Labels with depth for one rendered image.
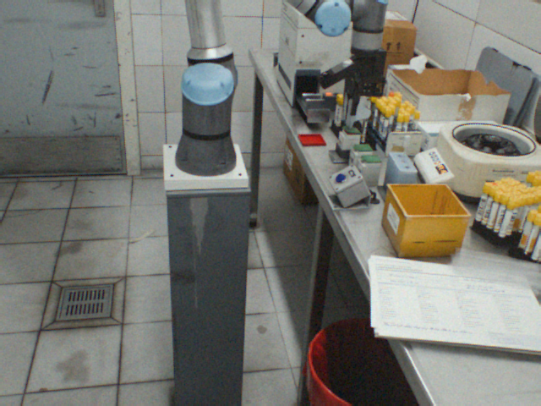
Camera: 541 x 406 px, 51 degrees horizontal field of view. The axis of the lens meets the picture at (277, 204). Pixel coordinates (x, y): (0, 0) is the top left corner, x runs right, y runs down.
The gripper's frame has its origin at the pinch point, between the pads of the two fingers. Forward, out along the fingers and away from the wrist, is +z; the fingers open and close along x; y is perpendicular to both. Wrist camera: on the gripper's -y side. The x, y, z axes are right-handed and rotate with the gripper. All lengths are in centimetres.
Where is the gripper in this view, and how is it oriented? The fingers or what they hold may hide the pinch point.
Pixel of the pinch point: (347, 123)
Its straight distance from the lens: 152.5
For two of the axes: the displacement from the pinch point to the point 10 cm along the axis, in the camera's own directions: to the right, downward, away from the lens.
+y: 9.8, -0.4, 1.9
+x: -1.8, -5.0, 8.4
